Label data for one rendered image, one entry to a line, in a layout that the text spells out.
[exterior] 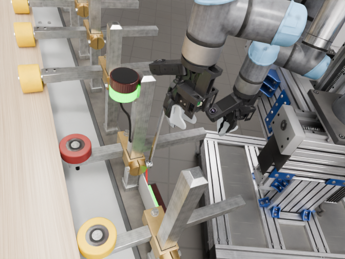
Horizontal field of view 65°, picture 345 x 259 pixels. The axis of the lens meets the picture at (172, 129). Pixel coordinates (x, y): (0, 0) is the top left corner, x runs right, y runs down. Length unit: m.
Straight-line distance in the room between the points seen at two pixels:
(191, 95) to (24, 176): 0.43
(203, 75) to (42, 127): 0.47
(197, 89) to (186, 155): 1.41
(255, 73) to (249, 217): 0.97
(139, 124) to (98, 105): 0.52
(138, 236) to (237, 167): 1.14
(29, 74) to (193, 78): 0.49
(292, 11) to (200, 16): 0.15
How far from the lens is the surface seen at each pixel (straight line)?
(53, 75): 0.88
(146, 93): 0.60
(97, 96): 1.20
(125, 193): 0.90
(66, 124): 1.20
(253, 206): 1.63
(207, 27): 0.49
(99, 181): 1.02
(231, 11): 0.49
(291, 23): 0.52
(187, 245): 1.63
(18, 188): 0.70
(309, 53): 0.87
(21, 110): 0.87
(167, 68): 0.59
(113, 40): 0.80
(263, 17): 0.50
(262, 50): 0.76
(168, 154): 1.92
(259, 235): 1.56
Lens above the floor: 1.48
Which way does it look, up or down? 45 degrees down
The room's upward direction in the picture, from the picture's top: 16 degrees clockwise
